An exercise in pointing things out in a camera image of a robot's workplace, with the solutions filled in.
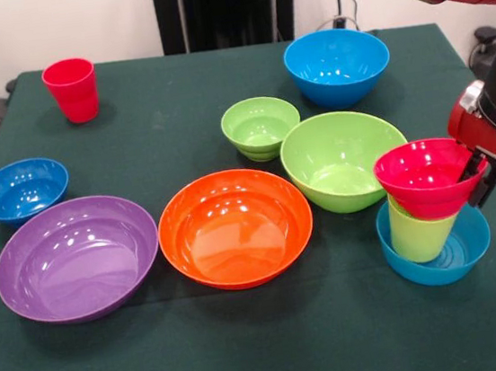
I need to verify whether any green cup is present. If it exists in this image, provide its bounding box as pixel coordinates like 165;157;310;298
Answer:
384;185;465;267

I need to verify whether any large green bowl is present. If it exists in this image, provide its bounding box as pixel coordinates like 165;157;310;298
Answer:
275;103;417;222

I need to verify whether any pink bowl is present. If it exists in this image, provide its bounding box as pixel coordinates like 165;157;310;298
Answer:
370;131;496;227

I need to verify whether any purple bowl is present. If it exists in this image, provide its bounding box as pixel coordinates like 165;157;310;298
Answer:
0;187;169;333

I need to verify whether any small green bowl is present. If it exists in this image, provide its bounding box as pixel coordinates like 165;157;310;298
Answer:
217;92;306;167

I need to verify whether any large blue bowl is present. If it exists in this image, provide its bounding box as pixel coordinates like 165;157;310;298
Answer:
279;22;397;116

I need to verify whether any small dark blue bowl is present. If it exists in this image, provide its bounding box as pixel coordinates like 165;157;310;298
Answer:
0;154;75;226

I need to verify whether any light blue ribbed bowl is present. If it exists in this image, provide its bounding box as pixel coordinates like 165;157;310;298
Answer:
373;190;496;293

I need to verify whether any orange bowl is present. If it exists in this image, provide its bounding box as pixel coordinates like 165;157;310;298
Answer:
150;159;322;300

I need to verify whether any pink cup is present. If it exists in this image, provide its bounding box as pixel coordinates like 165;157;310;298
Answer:
40;55;102;128

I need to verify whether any dark green tablecloth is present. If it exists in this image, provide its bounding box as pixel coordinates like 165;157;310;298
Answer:
0;13;496;371

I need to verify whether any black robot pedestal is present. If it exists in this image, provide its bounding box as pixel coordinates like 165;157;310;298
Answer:
144;0;309;58

